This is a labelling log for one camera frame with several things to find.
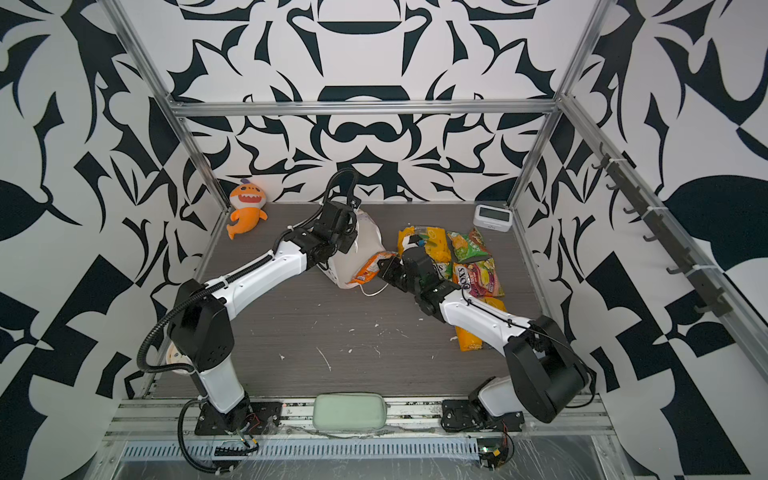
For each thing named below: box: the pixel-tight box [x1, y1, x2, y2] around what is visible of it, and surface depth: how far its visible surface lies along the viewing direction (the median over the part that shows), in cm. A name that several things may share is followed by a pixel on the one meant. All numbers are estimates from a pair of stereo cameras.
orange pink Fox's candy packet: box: [452, 258, 505, 297], surface depth 98 cm
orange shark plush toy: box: [226, 178, 269, 240], surface depth 113 cm
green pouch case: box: [313, 393, 387, 431], surface depth 75 cm
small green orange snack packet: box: [447, 228, 492, 262], surface depth 107 cm
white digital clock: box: [472, 204, 513, 232], surface depth 114 cm
